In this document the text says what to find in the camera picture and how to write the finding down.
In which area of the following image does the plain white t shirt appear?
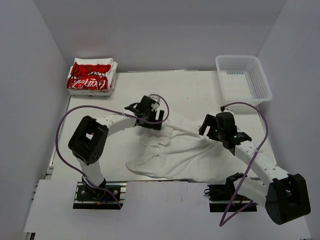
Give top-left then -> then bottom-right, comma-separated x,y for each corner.
125,111 -> 244,183

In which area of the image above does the red print white t shirt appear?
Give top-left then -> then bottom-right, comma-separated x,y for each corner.
66,57 -> 118,96

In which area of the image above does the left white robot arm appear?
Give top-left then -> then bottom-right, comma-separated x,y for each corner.
68,94 -> 166,200

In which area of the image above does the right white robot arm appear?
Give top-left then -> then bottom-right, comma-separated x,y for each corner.
198,112 -> 311,225

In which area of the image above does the white plastic mesh basket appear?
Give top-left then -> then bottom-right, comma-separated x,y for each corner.
215,55 -> 273,106

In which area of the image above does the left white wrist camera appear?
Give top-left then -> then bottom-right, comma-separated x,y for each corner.
150,96 -> 160,112

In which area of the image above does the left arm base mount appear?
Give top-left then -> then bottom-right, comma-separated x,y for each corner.
72,180 -> 127,210

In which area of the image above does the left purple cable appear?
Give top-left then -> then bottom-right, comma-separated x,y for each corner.
55,93 -> 171,210

